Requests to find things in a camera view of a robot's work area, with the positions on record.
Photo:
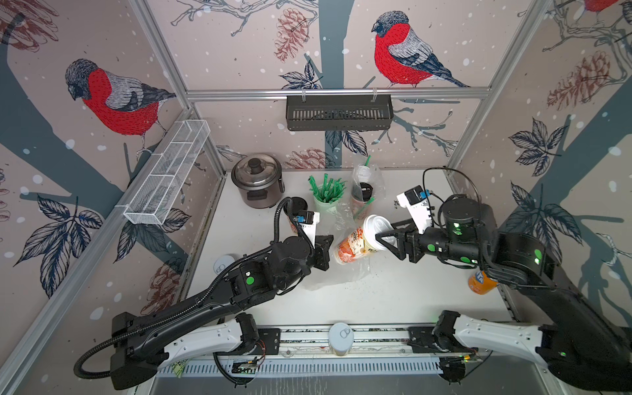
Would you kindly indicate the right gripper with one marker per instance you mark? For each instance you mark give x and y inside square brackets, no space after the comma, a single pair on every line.
[405,234]

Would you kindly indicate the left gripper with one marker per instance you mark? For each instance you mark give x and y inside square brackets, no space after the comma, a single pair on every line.
[322,250]

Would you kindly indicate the yellow cup white lid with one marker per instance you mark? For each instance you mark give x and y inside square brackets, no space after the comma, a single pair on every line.
[362,241]

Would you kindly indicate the green straw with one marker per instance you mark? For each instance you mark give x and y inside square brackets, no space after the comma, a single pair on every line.
[360,213]

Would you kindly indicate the clear plastic carrier bag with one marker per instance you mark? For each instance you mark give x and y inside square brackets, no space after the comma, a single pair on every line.
[377,180]

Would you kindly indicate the red cup black lid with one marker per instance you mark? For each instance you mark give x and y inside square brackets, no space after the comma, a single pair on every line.
[361,193]
[293,209]

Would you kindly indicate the red cup black lid front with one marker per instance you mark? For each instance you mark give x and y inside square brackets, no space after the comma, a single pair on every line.
[361,193]

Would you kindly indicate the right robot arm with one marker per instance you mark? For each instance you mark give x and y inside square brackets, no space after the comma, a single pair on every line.
[580,347]

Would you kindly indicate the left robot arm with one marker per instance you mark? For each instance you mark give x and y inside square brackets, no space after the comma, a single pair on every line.
[213,320]

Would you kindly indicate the green straw holder cup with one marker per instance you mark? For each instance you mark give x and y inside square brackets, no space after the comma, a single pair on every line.
[328,193]

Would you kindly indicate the orange drink can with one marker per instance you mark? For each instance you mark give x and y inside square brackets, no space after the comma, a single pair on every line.
[480,283]

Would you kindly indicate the silver rice cooker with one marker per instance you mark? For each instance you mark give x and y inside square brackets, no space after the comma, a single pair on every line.
[258,178]

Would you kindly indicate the white can left side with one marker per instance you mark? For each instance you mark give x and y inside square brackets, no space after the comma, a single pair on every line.
[222,263]

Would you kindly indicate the green snack packet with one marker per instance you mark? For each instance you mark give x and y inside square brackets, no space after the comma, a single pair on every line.
[179,368]

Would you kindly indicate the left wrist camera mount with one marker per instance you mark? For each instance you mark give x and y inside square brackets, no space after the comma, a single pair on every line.
[308,221]

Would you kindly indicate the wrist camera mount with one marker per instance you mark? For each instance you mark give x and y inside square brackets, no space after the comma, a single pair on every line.
[416,201]
[308,221]

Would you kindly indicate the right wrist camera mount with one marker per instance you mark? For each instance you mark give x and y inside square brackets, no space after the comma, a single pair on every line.
[416,201]

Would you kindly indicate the can on front rail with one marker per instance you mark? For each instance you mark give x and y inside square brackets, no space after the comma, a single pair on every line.
[341,339]

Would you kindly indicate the black hanging wire basket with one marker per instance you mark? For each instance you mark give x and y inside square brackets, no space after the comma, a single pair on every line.
[339,113]

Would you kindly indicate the white mesh wall shelf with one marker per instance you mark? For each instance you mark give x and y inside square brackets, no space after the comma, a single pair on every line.
[152,203]

